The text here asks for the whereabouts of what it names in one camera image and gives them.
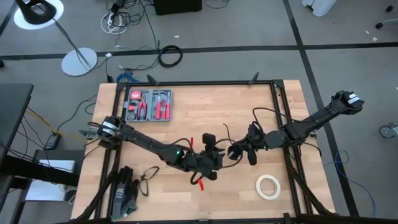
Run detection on black desk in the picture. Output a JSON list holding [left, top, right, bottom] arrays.
[[0, 83, 80, 224]]

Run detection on grey caster wheel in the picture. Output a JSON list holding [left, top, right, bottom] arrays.
[[379, 121, 398, 139]]

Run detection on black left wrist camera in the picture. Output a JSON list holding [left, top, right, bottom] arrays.
[[201, 133, 217, 147]]

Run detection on black power adapter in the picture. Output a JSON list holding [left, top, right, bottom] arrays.
[[44, 133, 62, 151]]

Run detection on safety glasses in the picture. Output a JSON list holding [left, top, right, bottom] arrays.
[[138, 166, 160, 197]]

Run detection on ring light floor stand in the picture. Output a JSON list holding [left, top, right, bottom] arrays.
[[13, 0, 98, 77]]

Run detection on white floor object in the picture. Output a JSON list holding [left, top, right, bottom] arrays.
[[300, 0, 338, 17]]

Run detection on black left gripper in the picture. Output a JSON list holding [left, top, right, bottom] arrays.
[[185, 148, 226, 182]]

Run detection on blue cable bundle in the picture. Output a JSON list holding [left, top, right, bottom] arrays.
[[116, 71, 135, 83]]

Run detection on small hammer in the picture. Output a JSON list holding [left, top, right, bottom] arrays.
[[152, 90, 169, 103]]

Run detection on grey white computer case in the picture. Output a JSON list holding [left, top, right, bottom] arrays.
[[24, 149, 86, 203]]

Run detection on red handled pliers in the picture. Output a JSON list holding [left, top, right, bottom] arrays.
[[137, 94, 149, 121]]

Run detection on coiled black floor cable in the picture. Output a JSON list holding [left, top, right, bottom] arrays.
[[158, 44, 184, 68]]

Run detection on long blue floor cable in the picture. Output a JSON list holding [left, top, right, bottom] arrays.
[[322, 149, 377, 218]]

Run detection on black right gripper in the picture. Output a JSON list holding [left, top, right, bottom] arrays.
[[229, 124, 266, 159]]

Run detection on black floor box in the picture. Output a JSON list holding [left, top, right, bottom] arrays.
[[153, 0, 203, 16]]

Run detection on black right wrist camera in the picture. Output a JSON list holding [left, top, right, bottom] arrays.
[[246, 148, 259, 166]]

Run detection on silver mounting plate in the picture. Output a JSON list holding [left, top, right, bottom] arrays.
[[78, 129, 98, 140]]

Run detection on black floor cable tangle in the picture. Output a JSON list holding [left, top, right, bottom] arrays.
[[104, 0, 164, 74]]

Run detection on black aluminium table frame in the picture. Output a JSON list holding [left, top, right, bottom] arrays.
[[73, 79, 340, 224]]

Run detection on yellow floor cable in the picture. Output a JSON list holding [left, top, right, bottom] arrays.
[[24, 108, 88, 143]]

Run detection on white power strip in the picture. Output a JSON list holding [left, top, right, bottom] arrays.
[[100, 9, 129, 35]]

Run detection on grey tool tray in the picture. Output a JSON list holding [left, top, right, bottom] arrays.
[[123, 89, 174, 123]]

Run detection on black angled bracket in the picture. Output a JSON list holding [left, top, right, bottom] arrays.
[[248, 71, 260, 86], [146, 73, 160, 86]]

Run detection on white tape roll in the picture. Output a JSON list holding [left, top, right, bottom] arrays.
[[255, 174, 282, 201]]

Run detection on white base office chair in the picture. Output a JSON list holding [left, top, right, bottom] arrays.
[[374, 4, 398, 30]]

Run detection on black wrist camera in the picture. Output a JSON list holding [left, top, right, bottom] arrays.
[[246, 148, 259, 166], [201, 133, 217, 147]]

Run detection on black grey work glove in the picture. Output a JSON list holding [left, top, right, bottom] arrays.
[[111, 166, 134, 220], [123, 179, 140, 215]]

